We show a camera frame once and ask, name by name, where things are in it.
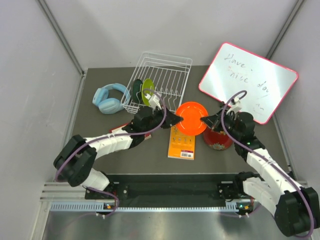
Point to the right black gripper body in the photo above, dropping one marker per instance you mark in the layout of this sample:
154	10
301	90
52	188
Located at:
230	124

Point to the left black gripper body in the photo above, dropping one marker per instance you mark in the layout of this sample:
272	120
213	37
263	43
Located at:
157	118

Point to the red floral plate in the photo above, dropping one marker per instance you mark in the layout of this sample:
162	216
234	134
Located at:
217	140

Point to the orange plastic plate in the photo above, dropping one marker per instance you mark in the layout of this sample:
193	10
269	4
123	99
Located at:
191	112

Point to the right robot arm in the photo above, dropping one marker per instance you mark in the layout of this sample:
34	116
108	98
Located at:
295	208

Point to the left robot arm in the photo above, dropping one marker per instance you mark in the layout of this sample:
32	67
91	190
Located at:
74	164

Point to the orange paperback book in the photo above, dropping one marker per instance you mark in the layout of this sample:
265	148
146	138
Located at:
181	146

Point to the dark green ceramic plate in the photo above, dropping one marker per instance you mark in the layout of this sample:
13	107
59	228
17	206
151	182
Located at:
136	91

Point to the lime green plastic plate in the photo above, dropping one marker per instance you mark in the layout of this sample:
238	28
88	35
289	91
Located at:
146	88

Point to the light blue headphones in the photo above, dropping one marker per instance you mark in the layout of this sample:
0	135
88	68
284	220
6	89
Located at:
106	104

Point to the pink framed whiteboard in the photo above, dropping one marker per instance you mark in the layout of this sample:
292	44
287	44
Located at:
234	69

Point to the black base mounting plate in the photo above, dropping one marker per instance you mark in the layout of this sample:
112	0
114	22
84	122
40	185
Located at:
125	186

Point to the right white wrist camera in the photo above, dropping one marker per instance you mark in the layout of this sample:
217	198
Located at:
235	106

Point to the white wire dish rack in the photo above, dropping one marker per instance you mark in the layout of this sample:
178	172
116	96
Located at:
169	74

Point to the grey slotted cable duct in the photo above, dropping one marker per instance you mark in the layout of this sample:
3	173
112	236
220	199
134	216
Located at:
106	207

